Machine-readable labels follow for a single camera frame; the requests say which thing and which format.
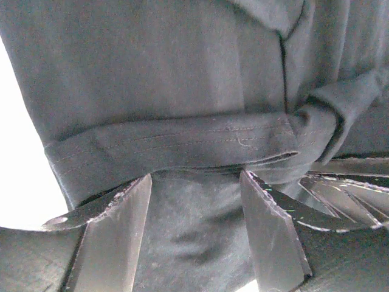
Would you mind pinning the black t shirt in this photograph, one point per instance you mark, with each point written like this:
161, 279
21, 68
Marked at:
193, 93

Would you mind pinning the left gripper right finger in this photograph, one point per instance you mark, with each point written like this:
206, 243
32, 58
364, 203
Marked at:
298, 248

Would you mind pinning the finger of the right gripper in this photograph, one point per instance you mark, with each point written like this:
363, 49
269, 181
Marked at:
354, 190

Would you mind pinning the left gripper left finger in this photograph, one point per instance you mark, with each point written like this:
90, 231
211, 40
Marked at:
95, 247

